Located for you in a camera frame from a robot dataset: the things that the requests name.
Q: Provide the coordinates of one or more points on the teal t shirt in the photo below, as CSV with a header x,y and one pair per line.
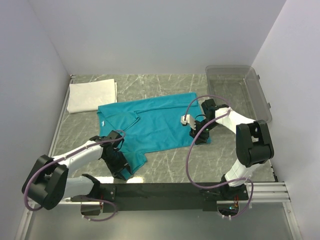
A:
x,y
150,125

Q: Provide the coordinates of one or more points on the aluminium frame rail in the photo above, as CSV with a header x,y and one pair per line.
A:
x,y
267,193

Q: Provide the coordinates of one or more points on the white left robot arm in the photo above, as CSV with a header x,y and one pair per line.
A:
x,y
48,181

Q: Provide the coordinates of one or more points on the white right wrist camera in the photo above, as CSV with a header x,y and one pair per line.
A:
x,y
188,120

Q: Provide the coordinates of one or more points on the black base crossbar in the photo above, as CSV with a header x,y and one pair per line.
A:
x,y
168,196

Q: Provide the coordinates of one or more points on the folded white t shirt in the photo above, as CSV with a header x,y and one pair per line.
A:
x,y
87,97

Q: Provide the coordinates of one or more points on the clear plastic bin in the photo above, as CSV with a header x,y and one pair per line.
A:
x,y
240,85

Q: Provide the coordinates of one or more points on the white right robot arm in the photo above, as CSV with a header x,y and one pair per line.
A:
x,y
253,143

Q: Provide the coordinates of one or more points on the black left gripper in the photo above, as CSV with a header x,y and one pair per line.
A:
x,y
119,167

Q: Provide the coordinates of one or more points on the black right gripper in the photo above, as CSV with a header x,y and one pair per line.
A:
x,y
200,135

